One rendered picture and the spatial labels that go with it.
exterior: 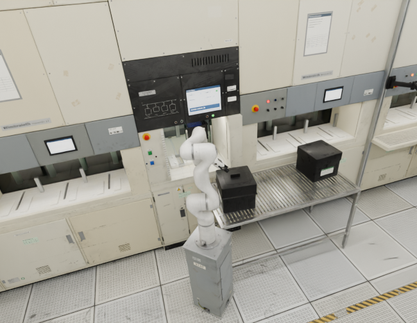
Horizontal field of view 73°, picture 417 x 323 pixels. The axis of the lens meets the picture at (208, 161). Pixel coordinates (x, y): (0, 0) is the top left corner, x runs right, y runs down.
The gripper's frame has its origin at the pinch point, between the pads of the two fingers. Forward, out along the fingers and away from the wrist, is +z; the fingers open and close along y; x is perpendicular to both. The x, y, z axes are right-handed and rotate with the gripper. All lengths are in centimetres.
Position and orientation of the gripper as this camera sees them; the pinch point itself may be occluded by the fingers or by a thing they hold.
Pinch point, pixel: (226, 168)
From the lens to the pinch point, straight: 225.7
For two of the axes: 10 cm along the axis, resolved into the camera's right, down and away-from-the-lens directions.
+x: -6.5, 7.0, 3.1
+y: -1.6, -5.2, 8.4
